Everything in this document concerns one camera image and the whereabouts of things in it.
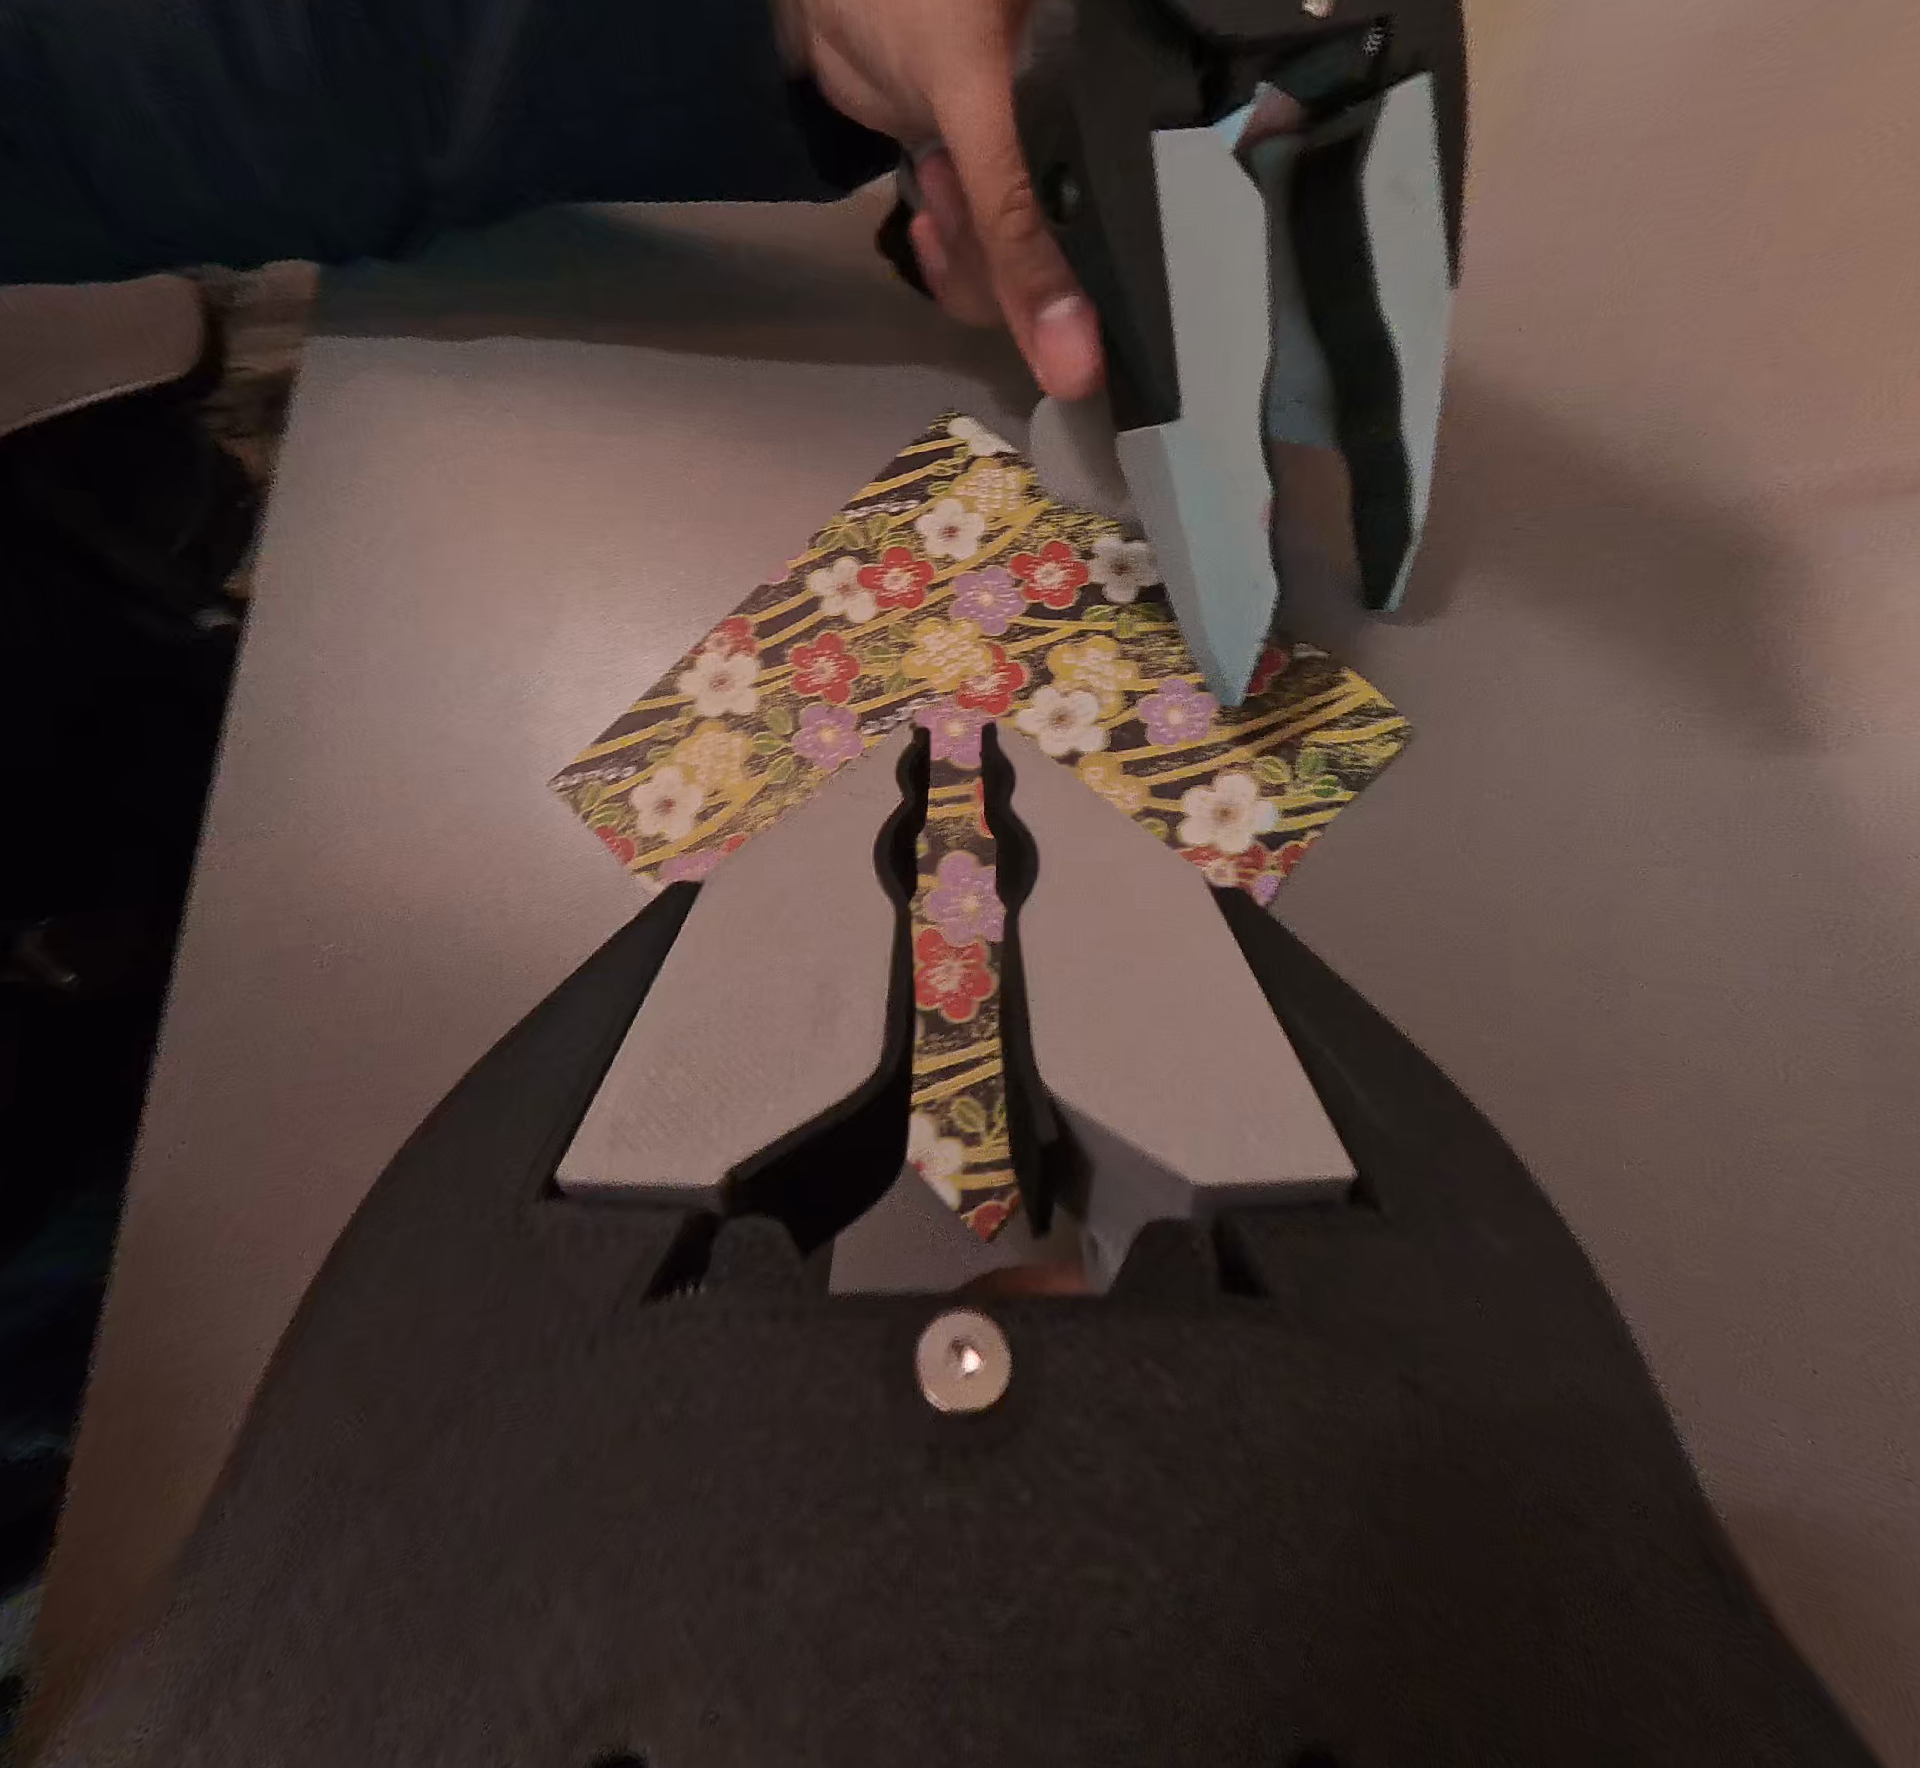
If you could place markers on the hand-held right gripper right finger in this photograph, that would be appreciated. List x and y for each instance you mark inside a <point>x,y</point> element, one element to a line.
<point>1168,1019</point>

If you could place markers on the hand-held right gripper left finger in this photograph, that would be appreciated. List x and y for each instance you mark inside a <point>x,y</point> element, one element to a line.
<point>719,1019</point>

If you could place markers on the floral origami paper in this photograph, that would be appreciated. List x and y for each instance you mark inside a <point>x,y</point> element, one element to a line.
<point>901,598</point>

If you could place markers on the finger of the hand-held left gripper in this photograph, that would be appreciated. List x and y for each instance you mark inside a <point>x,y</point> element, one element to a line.
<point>1215,419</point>
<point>1418,343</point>

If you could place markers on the person's left hand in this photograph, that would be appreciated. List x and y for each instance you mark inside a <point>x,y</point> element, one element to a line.
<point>915,12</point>

